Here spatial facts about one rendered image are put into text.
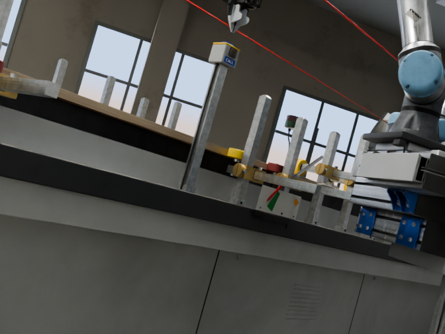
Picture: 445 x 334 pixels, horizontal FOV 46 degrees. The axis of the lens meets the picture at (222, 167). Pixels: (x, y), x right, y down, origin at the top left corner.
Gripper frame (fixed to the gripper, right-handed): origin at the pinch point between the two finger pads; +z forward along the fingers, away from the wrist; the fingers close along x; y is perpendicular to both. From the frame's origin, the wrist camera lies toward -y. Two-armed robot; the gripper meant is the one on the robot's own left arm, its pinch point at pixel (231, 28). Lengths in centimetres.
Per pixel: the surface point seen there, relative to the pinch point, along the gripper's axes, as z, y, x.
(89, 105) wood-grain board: 40, -14, -36
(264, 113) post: 22.6, 1.8, 25.7
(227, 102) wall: -51, -337, 320
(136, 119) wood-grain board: 39.5, -14.1, -17.9
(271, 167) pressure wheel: 40, -10, 51
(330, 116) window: -75, -266, 438
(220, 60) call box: 12.8, 3.1, -3.5
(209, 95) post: 24.5, 0.4, -1.8
